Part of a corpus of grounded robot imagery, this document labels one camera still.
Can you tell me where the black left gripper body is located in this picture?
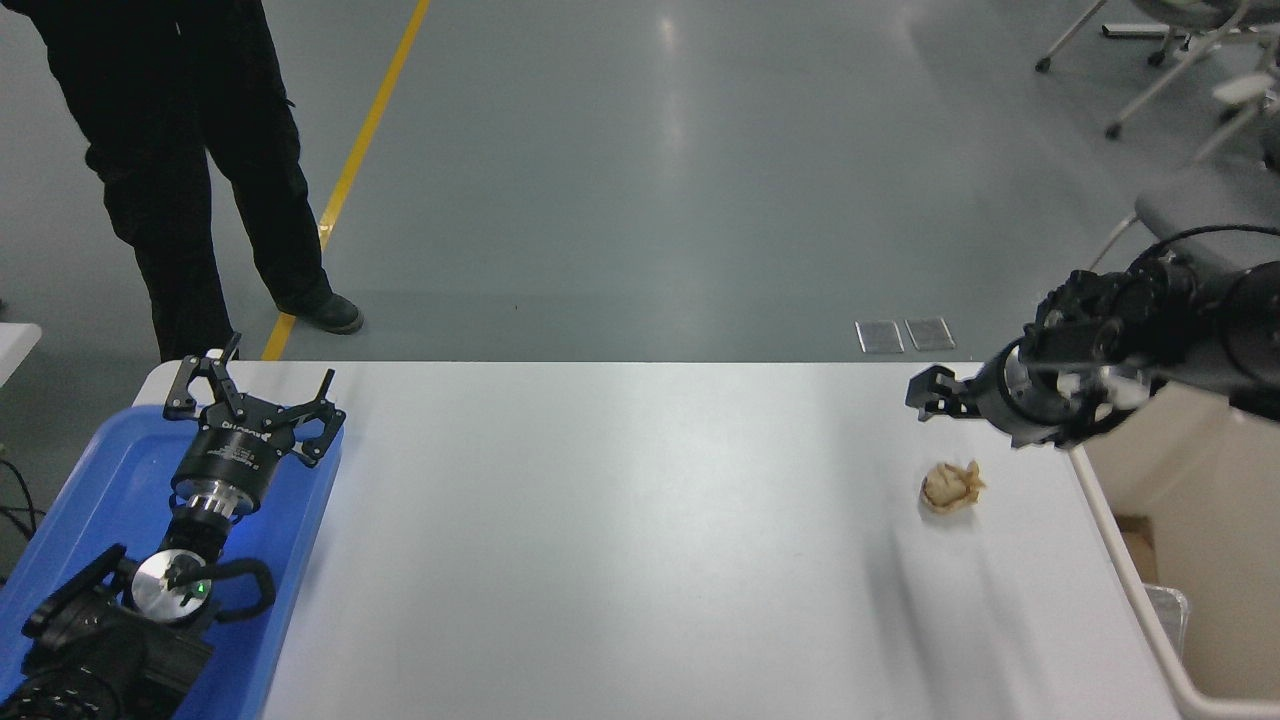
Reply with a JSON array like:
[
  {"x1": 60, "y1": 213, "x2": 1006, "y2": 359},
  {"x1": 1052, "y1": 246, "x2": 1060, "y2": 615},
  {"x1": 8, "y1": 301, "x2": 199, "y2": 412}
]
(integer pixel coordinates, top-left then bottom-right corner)
[{"x1": 172, "y1": 398, "x2": 301, "y2": 500}]

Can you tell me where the brown cardboard piece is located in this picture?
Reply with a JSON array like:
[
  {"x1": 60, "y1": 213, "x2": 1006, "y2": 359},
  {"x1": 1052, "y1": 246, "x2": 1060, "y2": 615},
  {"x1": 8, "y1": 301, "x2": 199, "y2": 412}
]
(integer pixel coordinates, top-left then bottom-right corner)
[{"x1": 1113, "y1": 514, "x2": 1159, "y2": 587}]

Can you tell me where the tan paper ball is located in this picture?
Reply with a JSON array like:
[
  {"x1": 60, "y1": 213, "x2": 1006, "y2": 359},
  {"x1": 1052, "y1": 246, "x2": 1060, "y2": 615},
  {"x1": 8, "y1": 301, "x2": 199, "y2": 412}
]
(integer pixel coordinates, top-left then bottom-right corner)
[{"x1": 920, "y1": 460, "x2": 987, "y2": 515}]

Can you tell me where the white frame wheeled chair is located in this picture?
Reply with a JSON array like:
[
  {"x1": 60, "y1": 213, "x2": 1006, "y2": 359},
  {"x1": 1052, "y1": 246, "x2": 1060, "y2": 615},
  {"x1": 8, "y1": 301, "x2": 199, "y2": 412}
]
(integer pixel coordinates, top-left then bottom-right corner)
[{"x1": 1035, "y1": 0, "x2": 1280, "y2": 139}]

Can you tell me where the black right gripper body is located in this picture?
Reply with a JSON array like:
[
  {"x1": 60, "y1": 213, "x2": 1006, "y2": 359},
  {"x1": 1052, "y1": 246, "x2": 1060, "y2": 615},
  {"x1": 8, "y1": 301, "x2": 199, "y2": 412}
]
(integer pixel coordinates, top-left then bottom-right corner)
[{"x1": 966, "y1": 348, "x2": 1023, "y2": 448}]

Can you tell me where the grey seat wheeled chair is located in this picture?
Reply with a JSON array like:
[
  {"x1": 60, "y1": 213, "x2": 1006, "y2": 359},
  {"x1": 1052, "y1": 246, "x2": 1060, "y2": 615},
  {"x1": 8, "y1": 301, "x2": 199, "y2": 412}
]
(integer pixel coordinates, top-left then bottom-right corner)
[{"x1": 1088, "y1": 100, "x2": 1280, "y2": 276}]

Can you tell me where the foil tray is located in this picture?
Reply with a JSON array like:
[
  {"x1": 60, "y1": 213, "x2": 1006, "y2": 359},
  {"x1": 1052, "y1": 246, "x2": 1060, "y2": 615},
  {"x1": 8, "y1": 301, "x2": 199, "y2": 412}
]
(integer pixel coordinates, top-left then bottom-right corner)
[{"x1": 1140, "y1": 584, "x2": 1191, "y2": 657}]

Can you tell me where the person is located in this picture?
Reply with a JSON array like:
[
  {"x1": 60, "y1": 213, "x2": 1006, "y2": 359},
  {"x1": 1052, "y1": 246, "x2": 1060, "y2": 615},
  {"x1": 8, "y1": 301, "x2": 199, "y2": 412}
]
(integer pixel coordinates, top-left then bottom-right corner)
[{"x1": 0, "y1": 0, "x2": 364, "y2": 363}]

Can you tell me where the large pale plastic bin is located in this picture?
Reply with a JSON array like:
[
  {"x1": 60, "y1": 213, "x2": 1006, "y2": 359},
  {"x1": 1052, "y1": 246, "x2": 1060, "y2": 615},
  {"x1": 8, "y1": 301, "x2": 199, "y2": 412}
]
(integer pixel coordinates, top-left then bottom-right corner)
[{"x1": 1068, "y1": 385, "x2": 1280, "y2": 720}]

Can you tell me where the black floor cable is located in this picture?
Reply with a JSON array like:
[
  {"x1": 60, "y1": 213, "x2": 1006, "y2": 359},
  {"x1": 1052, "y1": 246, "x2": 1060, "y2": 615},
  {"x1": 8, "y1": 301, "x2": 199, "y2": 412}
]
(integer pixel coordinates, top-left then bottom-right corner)
[{"x1": 0, "y1": 460, "x2": 46, "y2": 546}]

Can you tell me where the small white side table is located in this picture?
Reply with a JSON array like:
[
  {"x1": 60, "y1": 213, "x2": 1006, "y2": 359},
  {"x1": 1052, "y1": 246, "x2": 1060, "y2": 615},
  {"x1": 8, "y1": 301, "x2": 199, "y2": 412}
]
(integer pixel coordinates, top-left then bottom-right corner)
[{"x1": 0, "y1": 323, "x2": 43, "y2": 387}]

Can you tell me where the blue plastic tray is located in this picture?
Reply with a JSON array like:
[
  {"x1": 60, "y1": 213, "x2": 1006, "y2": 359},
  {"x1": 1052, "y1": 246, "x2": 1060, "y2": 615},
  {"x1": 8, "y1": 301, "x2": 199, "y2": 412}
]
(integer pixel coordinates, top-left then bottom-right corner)
[{"x1": 0, "y1": 405, "x2": 344, "y2": 720}]

